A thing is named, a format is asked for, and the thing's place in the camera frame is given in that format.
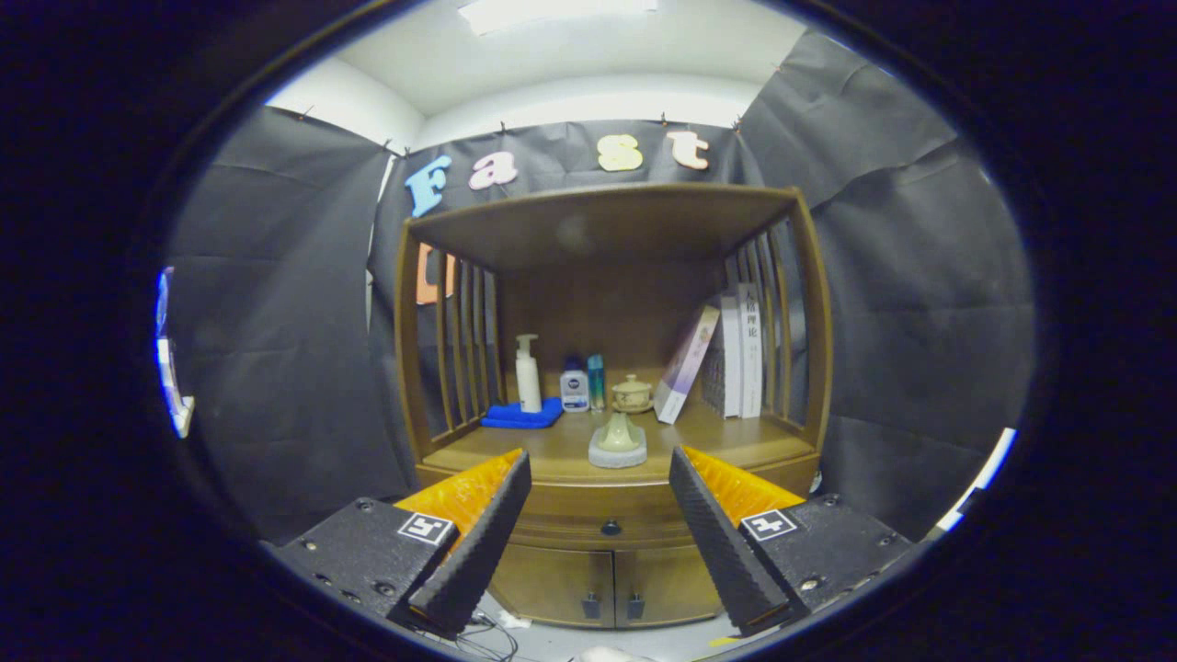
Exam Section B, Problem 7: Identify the wooden cabinet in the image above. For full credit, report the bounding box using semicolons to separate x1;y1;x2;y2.
394;182;834;631

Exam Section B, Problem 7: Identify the plain white book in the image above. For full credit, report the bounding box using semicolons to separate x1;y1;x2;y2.
720;294;744;419

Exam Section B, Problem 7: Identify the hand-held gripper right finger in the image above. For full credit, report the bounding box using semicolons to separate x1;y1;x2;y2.
668;446;920;638

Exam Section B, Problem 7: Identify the wooden cabinet door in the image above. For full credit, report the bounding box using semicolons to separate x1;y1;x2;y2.
487;542;615;629
611;542;723;628

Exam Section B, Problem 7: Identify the black backdrop cloth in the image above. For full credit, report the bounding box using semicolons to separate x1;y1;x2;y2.
164;28;1035;543

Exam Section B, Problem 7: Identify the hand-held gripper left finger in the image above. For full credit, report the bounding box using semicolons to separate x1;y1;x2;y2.
271;448;534;643

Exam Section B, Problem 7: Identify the beige lidded teacup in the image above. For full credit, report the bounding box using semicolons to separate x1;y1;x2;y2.
611;373;655;415

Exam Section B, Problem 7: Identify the white bottle with blue cap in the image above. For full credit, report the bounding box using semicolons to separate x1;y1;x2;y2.
560;356;590;413

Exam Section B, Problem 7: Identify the white pump bottle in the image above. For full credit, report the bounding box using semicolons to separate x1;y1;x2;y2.
515;334;543;414

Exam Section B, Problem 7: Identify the white book with black lettering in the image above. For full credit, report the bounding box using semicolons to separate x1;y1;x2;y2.
736;282;765;419

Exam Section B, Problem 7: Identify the dark patterned book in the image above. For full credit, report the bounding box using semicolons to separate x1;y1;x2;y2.
702;345;729;417

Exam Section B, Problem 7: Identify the purple and white book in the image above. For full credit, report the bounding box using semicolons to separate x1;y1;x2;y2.
653;304;722;425

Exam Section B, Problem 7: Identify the tangle of cables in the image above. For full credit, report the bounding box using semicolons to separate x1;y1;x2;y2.
455;611;520;661

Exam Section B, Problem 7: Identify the ceiling light panel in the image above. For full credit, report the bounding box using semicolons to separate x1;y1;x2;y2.
457;0;659;36

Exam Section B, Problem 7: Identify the blue folded cloth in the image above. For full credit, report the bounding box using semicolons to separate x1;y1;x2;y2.
481;397;565;429

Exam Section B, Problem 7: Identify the wooden countertop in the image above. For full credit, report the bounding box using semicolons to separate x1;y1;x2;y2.
421;395;819;486

